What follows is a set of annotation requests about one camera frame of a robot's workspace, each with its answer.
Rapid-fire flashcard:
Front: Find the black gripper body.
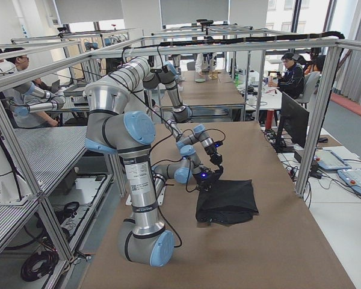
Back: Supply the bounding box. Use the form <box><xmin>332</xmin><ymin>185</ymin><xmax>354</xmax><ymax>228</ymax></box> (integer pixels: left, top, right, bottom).
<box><xmin>209</xmin><ymin>152</ymin><xmax>223</xmax><ymax>173</ymax></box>
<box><xmin>194</xmin><ymin>169</ymin><xmax>224</xmax><ymax>191</ymax></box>

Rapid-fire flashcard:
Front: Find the black printed t-shirt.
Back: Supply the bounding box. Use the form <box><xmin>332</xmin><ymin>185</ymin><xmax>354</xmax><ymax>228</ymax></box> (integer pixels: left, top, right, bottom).
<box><xmin>196</xmin><ymin>179</ymin><xmax>259</xmax><ymax>225</ymax></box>

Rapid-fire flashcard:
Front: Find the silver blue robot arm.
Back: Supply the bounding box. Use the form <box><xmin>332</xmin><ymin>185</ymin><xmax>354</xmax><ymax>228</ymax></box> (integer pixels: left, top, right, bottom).
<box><xmin>85</xmin><ymin>81</ymin><xmax>223</xmax><ymax>267</ymax></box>
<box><xmin>102</xmin><ymin>57</ymin><xmax>223</xmax><ymax>167</ymax></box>

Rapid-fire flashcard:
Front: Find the black Huawei monitor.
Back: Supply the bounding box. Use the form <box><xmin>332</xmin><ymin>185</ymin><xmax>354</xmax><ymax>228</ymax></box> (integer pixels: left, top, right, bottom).
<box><xmin>274</xmin><ymin>92</ymin><xmax>309</xmax><ymax>153</ymax></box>

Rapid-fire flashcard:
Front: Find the seated person dark jacket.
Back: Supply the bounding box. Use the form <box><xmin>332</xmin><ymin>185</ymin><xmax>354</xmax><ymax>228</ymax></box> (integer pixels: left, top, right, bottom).
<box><xmin>277</xmin><ymin>52</ymin><xmax>304</xmax><ymax>99</ymax></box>

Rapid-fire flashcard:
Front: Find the blue teach pendant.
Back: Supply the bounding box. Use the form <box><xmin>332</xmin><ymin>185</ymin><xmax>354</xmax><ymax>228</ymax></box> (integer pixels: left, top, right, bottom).
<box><xmin>337</xmin><ymin>168</ymin><xmax>361</xmax><ymax>196</ymax></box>
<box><xmin>313</xmin><ymin>150</ymin><xmax>351</xmax><ymax>172</ymax></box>

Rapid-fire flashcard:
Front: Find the aluminium table frame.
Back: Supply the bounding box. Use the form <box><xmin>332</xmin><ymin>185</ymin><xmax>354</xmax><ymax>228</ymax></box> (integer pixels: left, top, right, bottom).
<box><xmin>0</xmin><ymin>28</ymin><xmax>361</xmax><ymax>289</ymax></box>

